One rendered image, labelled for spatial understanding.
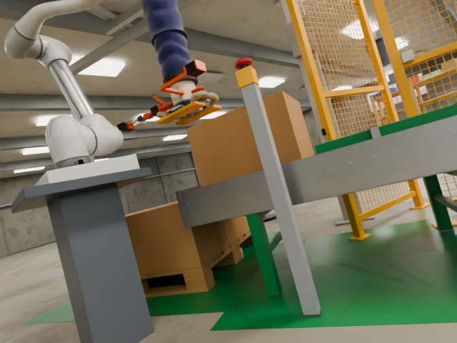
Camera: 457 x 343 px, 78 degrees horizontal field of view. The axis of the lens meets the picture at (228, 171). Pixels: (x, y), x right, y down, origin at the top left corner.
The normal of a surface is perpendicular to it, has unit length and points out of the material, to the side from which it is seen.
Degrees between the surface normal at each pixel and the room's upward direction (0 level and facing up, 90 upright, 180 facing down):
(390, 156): 90
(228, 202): 90
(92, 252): 90
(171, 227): 90
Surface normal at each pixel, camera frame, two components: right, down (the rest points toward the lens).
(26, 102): 0.66, -0.21
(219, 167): -0.43, 0.07
